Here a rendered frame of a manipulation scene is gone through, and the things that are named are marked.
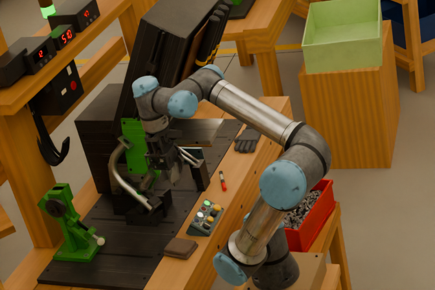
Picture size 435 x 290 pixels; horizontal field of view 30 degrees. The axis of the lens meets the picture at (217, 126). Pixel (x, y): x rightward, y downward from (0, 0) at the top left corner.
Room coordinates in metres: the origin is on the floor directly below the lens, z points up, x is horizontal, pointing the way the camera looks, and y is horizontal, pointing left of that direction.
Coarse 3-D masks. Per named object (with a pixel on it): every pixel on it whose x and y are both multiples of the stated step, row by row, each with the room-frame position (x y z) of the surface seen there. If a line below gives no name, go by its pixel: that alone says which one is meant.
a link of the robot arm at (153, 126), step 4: (164, 116) 2.05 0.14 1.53; (152, 120) 2.04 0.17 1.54; (156, 120) 2.04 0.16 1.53; (160, 120) 2.04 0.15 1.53; (164, 120) 2.06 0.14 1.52; (144, 124) 2.05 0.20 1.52; (148, 124) 2.04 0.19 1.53; (152, 124) 2.04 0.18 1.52; (156, 124) 2.04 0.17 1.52; (160, 124) 2.04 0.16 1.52; (164, 124) 2.05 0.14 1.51; (144, 128) 2.05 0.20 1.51; (148, 128) 2.04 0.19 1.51; (152, 128) 2.04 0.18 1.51; (156, 128) 2.04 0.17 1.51; (160, 128) 2.04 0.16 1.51; (164, 128) 2.05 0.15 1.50; (148, 132) 2.04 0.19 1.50; (152, 132) 2.04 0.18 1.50; (156, 132) 2.04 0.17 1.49
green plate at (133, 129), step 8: (120, 120) 2.63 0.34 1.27; (128, 120) 2.61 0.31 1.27; (136, 120) 2.60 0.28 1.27; (128, 128) 2.61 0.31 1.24; (136, 128) 2.60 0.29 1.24; (128, 136) 2.60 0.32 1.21; (136, 136) 2.59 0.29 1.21; (144, 136) 2.58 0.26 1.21; (136, 144) 2.59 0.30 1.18; (144, 144) 2.57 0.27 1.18; (128, 152) 2.59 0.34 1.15; (136, 152) 2.58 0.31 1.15; (144, 152) 2.57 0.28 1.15; (128, 160) 2.59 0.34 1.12; (136, 160) 2.58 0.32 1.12; (144, 160) 2.56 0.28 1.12; (128, 168) 2.58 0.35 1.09; (136, 168) 2.57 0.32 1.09; (144, 168) 2.55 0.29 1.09
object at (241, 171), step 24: (264, 96) 3.27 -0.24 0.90; (288, 96) 3.22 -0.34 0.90; (264, 144) 2.87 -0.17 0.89; (240, 168) 2.71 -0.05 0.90; (264, 168) 2.83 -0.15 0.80; (216, 192) 2.59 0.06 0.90; (240, 192) 2.59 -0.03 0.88; (192, 216) 2.47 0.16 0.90; (240, 216) 2.54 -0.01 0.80; (216, 240) 2.34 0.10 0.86; (168, 264) 2.22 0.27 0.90; (192, 264) 2.19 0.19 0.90; (144, 288) 2.12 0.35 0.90; (168, 288) 2.09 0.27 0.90; (192, 288) 2.12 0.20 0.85
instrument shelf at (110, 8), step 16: (96, 0) 3.20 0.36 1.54; (112, 0) 3.15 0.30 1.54; (128, 0) 3.15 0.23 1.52; (112, 16) 3.02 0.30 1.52; (48, 32) 2.95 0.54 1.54; (80, 32) 2.87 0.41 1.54; (96, 32) 2.90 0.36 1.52; (64, 48) 2.75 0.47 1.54; (80, 48) 2.78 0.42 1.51; (48, 64) 2.63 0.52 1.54; (64, 64) 2.67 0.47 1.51; (16, 80) 2.55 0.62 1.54; (32, 80) 2.52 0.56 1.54; (48, 80) 2.56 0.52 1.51; (0, 96) 2.45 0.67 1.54; (16, 96) 2.42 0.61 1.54; (32, 96) 2.47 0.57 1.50; (0, 112) 2.39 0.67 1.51; (16, 112) 2.38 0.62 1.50
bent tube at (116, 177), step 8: (120, 136) 2.60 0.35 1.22; (120, 144) 2.58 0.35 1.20; (128, 144) 2.57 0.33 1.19; (120, 152) 2.58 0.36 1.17; (112, 160) 2.58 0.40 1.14; (112, 168) 2.58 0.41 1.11; (112, 176) 2.57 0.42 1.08; (120, 176) 2.58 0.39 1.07; (120, 184) 2.55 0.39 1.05; (128, 184) 2.55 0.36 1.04; (128, 192) 2.53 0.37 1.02; (136, 192) 2.53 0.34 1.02; (144, 200) 2.50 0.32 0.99
